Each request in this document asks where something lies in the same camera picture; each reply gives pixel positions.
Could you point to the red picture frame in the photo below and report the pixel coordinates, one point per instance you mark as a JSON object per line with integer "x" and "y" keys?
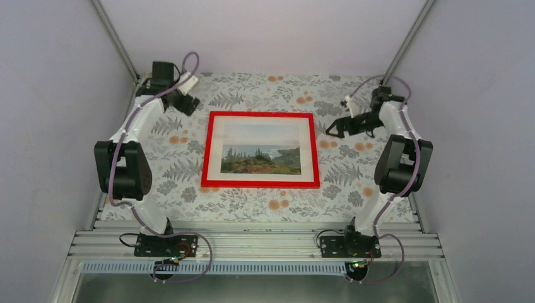
{"x": 261, "y": 184}

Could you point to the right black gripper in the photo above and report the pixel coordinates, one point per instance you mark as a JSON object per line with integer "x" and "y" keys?
{"x": 340, "y": 122}

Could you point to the aluminium rail base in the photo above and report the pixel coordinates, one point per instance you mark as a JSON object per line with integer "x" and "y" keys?
{"x": 248, "y": 241}

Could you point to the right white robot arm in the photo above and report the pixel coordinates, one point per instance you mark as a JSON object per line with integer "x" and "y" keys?
{"x": 403, "y": 163}

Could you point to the landscape photo print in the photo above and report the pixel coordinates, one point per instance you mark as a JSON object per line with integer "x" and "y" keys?
{"x": 261, "y": 149}

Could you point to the grey slotted cable duct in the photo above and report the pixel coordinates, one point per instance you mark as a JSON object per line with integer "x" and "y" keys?
{"x": 217, "y": 267}

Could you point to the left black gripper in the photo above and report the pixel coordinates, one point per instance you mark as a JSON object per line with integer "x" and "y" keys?
{"x": 183, "y": 106}

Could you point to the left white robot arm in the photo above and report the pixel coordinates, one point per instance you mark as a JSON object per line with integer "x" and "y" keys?
{"x": 123, "y": 171}

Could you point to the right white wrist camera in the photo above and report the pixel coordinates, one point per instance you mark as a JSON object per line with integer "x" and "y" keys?
{"x": 351, "y": 106}

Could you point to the floral patterned table mat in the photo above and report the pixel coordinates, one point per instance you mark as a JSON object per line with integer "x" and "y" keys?
{"x": 175, "y": 150}

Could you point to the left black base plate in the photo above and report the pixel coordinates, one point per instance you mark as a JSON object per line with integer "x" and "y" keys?
{"x": 174, "y": 247}

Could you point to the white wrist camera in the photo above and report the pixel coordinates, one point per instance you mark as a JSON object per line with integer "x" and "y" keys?
{"x": 187, "y": 82}
{"x": 351, "y": 106}

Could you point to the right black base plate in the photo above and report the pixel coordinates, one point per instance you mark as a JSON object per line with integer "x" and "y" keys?
{"x": 336, "y": 246}

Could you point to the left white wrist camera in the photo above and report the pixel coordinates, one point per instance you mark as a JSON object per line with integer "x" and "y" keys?
{"x": 187, "y": 82}

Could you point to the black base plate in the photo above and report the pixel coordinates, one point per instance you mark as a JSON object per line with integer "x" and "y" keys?
{"x": 174, "y": 247}
{"x": 336, "y": 246}

